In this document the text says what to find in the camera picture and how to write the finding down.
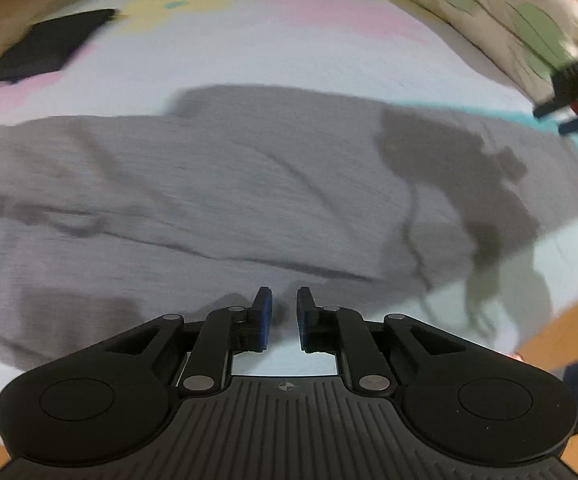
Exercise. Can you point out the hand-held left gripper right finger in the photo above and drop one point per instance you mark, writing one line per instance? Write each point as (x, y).
(303, 317)

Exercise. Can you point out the black folded cloth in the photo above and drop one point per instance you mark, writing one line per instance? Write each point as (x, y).
(44, 45)

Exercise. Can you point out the grey pants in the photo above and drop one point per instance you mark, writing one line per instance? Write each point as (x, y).
(219, 200)

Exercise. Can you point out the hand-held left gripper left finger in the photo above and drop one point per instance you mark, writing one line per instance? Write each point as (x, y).
(264, 312)

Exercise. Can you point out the patterned pillow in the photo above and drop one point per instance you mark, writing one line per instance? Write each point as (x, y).
(494, 15)

